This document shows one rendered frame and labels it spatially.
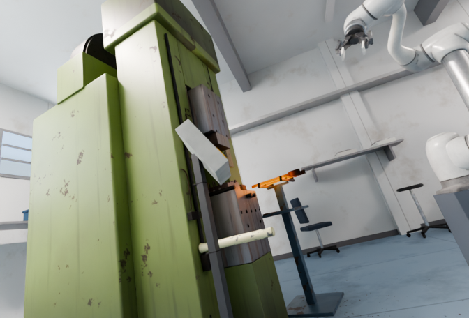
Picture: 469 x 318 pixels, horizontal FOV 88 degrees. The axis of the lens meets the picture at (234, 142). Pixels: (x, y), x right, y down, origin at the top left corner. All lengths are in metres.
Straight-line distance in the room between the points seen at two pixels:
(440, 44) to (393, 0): 0.49
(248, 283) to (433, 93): 4.68
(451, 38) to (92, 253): 2.35
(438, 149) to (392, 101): 3.78
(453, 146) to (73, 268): 2.21
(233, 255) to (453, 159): 1.25
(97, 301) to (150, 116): 1.14
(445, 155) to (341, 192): 3.29
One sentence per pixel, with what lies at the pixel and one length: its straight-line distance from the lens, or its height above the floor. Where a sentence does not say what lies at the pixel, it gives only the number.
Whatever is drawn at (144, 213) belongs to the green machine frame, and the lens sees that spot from 1.66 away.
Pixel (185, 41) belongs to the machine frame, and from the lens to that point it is 2.36.
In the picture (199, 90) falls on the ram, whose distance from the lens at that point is 1.92.
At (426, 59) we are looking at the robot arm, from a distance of 1.80.
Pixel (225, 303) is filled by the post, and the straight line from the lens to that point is 1.22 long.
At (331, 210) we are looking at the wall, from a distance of 4.65.
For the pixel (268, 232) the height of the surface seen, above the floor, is 0.62.
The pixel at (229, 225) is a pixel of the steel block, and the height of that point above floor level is 0.70.
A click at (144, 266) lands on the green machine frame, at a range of 1.68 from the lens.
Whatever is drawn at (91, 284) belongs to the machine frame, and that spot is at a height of 0.57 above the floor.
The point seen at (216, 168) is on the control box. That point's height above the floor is 0.94.
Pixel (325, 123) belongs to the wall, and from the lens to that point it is 4.92.
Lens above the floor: 0.68
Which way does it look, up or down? 19 degrees up
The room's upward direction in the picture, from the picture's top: 14 degrees counter-clockwise
